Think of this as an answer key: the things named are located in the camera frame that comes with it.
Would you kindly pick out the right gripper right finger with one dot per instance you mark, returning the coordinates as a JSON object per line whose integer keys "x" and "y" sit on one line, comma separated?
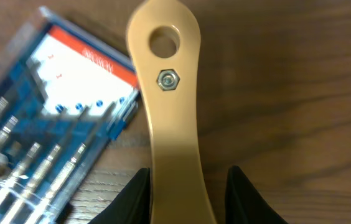
{"x": 244, "y": 204}

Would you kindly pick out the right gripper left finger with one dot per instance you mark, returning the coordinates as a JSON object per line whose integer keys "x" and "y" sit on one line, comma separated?
{"x": 131, "y": 205}

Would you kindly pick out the orange scraper wooden handle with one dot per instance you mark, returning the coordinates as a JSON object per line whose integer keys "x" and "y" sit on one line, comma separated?
{"x": 164, "y": 40}

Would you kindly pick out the blue precision screwdriver set case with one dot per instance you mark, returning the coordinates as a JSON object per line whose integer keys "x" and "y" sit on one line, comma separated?
{"x": 64, "y": 95}

